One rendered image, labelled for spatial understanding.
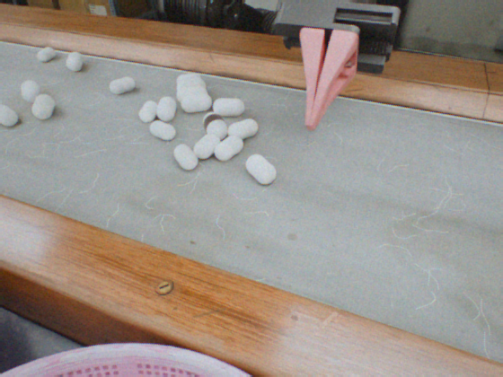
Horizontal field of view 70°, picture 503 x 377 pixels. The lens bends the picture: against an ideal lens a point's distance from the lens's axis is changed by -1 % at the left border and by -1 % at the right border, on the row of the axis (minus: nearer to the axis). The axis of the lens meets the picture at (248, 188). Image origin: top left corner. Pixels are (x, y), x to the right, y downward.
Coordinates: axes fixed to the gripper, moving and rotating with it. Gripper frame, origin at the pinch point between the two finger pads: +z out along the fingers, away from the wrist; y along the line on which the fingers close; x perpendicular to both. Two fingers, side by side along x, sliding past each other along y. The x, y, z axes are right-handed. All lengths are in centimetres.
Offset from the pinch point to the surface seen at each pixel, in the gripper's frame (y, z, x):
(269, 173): -2.5, 5.5, 0.2
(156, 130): -16.1, 3.5, 2.3
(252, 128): -6.6, 0.6, 4.6
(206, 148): -9.5, 4.4, 1.2
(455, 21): 33, -125, 169
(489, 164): 16.5, -1.5, 8.1
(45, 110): -30.6, 4.1, 1.7
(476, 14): 41, -127, 165
